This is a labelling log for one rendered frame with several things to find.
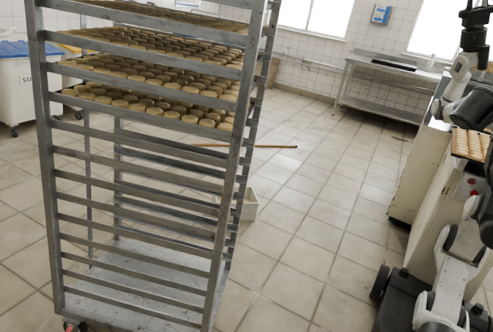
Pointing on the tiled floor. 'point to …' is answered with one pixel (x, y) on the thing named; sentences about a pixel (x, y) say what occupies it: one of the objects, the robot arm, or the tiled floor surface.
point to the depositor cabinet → (419, 171)
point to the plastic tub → (249, 207)
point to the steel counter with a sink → (363, 58)
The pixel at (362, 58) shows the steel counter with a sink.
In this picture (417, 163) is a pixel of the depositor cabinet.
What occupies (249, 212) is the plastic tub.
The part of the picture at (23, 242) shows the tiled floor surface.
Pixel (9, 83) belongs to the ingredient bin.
